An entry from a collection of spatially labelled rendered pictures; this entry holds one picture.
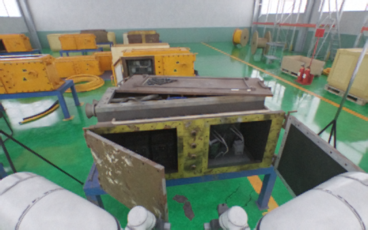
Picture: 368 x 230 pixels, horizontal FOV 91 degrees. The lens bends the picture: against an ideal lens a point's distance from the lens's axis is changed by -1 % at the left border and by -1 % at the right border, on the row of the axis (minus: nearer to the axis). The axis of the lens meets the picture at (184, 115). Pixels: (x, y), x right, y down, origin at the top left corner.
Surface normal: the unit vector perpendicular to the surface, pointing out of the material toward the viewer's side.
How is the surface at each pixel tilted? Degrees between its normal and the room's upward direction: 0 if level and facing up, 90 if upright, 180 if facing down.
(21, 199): 17
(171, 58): 90
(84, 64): 90
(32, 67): 90
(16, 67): 90
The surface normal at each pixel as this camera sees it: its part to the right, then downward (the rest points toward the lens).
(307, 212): -0.50, -0.78
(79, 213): 0.58, -0.73
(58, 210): 0.22, -0.80
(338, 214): 0.05, -0.70
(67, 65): 0.19, 0.46
